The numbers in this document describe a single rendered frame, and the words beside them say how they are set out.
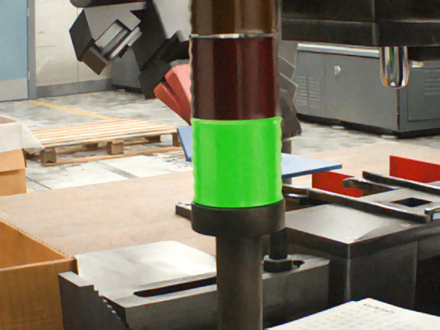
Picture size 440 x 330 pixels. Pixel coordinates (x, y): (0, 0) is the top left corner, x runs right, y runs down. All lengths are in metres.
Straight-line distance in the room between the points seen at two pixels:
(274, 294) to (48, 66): 11.52
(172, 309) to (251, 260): 0.13
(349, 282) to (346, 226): 0.05
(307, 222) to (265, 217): 0.26
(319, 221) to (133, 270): 0.19
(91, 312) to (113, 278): 0.26
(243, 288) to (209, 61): 0.10
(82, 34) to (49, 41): 11.14
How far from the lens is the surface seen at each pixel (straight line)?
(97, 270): 0.80
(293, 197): 0.75
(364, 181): 0.80
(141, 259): 0.83
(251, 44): 0.40
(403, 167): 1.07
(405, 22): 0.62
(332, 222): 0.66
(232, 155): 0.40
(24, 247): 0.72
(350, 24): 0.62
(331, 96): 8.29
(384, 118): 7.74
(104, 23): 0.91
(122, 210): 1.12
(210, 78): 0.40
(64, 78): 12.16
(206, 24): 0.40
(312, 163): 0.84
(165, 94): 0.94
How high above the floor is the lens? 1.14
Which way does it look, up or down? 9 degrees down
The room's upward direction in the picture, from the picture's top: 2 degrees counter-clockwise
